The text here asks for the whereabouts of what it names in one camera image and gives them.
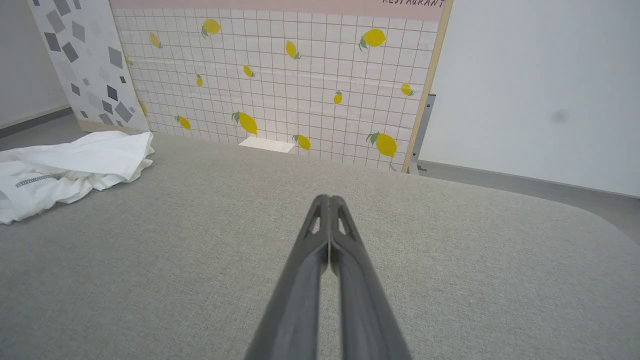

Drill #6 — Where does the grey terrazzo pattern panel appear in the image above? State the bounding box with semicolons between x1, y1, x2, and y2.
27;0;151;135

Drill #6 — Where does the grey metal panel stand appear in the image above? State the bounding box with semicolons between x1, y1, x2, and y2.
408;93;437;175

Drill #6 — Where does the white long-sleeve shirt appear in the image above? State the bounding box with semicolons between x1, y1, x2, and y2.
0;131;155;225

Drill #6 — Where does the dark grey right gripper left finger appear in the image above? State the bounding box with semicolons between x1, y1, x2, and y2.
245;195;331;360

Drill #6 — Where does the small white box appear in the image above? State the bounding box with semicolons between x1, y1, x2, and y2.
238;136;296;154

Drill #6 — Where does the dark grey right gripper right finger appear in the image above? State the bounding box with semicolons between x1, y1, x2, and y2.
329;195;413;360

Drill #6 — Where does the lemon print tile backdrop panel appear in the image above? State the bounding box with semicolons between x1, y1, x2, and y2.
109;0;454;174

